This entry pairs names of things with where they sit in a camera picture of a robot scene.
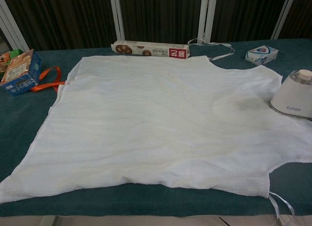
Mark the white handheld steam iron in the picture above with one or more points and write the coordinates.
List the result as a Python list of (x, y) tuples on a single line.
[(290, 96)]

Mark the white sleeveless shirt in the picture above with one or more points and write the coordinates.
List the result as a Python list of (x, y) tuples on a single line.
[(146, 113)]

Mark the long cookie box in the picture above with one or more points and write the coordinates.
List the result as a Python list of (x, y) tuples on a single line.
[(146, 49)]

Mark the long white ribbon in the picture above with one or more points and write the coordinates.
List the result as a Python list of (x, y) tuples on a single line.
[(207, 43)]

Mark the orange ribbon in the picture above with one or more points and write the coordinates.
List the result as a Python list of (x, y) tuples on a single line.
[(48, 86)]

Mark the white blue soap box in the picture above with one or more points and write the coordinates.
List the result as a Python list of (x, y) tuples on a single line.
[(262, 55)]

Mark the teal table cloth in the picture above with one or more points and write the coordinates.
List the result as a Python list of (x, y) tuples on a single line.
[(24, 118)]

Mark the blue biscuit box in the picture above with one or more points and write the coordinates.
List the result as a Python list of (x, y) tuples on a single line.
[(22, 74)]

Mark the green orange snack bag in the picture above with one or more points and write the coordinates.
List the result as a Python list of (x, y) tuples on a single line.
[(7, 57)]

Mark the short white ribbon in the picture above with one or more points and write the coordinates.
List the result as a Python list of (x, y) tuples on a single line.
[(284, 201)]

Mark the dark screen panel white frame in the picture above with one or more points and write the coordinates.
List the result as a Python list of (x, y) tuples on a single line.
[(61, 16), (304, 11), (158, 13), (243, 13)]

